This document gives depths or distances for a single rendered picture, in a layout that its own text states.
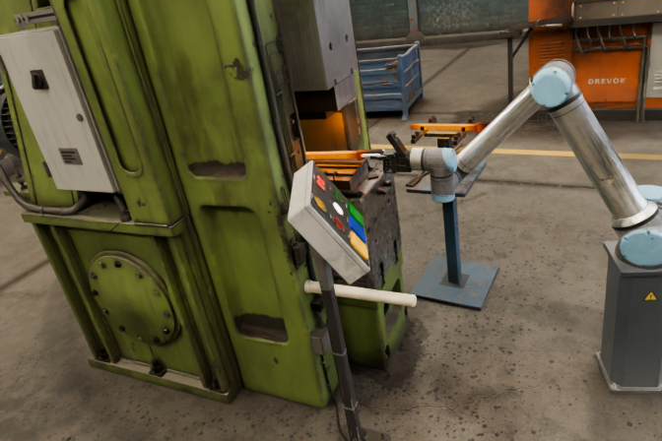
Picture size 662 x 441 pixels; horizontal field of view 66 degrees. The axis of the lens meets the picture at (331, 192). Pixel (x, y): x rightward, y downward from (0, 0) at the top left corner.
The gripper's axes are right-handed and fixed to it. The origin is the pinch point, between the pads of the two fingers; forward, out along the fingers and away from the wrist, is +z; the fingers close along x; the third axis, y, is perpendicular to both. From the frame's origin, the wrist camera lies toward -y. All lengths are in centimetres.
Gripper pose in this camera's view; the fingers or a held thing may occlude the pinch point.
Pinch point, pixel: (364, 153)
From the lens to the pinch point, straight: 211.5
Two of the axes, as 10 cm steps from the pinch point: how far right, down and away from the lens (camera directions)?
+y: 1.5, 9.0, 4.2
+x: 4.1, -4.4, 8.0
